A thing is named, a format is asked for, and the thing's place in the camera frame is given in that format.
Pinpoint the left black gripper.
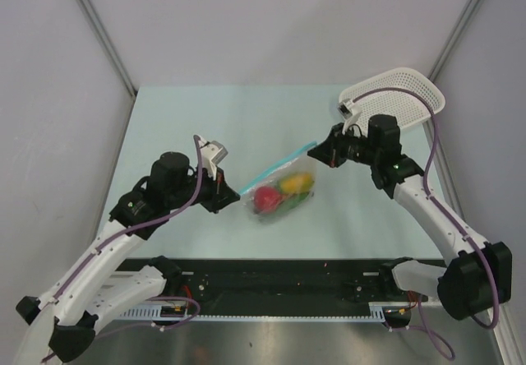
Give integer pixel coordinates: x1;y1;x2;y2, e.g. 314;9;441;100
167;162;239;213

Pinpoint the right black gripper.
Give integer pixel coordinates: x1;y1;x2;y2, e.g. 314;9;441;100
309;122;380;168

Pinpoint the clear zip top bag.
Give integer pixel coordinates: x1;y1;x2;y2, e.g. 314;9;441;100
240;141;317;224

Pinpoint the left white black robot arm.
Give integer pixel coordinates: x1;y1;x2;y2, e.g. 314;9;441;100
14;137;240;364

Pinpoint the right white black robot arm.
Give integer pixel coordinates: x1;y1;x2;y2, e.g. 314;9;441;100
307;114;512;329

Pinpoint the red fake tomato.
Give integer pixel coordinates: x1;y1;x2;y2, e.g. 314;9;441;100
253;186;283;214

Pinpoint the yellow fake fruit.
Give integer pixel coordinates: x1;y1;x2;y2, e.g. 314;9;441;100
278;173;315;194

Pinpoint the green fake vegetable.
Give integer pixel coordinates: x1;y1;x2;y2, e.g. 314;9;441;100
278;192;311;212

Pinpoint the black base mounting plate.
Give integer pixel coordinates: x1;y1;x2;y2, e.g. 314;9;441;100
110;256;445;317

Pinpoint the white perforated plastic basket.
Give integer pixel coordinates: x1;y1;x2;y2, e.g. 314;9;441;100
339;67;445;134

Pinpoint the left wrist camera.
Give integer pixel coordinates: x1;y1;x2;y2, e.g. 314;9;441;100
198;136;228;180

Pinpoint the white slotted cable duct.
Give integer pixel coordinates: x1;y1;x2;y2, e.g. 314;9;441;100
115;301;409;324

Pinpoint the right aluminium frame post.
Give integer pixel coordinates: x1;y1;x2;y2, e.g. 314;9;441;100
427;0;483;82

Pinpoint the aluminium frame post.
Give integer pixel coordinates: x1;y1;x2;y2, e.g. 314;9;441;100
427;0;483;82
76;0;138;100

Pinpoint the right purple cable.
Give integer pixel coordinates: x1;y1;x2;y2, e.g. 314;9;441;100
353;87;502;330

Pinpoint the left aluminium frame post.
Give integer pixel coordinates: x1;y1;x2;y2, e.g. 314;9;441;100
76;0;138;100

